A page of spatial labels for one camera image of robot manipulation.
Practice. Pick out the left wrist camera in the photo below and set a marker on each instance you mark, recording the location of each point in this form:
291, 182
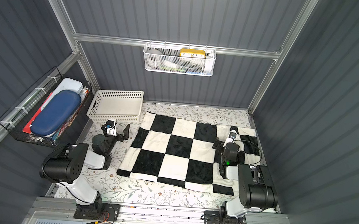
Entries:
112, 131

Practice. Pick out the white wire wall basket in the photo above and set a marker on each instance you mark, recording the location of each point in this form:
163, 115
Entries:
173, 63

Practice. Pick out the yellow clock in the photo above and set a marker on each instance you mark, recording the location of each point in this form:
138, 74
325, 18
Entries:
192, 53

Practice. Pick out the floral table cloth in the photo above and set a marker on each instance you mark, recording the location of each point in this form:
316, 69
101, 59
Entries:
114, 188

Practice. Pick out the white tape roll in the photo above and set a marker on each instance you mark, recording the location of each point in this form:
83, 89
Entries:
153, 58

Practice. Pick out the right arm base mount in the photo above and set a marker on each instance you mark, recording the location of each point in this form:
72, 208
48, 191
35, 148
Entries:
215, 217

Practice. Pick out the black wire side basket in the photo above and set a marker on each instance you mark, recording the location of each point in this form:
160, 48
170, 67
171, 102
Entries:
15, 120

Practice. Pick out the black white checkered pillowcase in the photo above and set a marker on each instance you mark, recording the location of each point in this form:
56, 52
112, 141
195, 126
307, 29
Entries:
179, 152

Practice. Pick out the white perforated plastic basket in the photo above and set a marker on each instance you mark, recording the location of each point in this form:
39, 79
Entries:
123, 106

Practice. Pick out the red flat folder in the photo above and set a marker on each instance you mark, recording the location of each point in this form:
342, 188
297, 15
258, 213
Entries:
27, 127

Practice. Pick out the blue oval case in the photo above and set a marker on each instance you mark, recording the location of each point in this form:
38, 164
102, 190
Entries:
57, 111

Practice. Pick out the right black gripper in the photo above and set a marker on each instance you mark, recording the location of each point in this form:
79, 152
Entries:
222, 145

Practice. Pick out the white plastic box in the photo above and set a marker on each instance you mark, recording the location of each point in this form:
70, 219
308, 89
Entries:
66, 84

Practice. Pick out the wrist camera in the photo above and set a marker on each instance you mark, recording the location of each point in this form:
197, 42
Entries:
231, 137
112, 131

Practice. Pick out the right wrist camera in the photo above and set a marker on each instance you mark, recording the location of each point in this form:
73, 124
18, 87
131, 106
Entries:
231, 137

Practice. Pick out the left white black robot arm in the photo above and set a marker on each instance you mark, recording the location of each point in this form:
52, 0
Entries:
64, 166

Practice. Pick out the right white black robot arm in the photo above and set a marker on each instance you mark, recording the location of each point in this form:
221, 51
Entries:
256, 192

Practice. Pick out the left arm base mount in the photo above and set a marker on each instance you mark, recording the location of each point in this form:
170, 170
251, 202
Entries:
98, 212

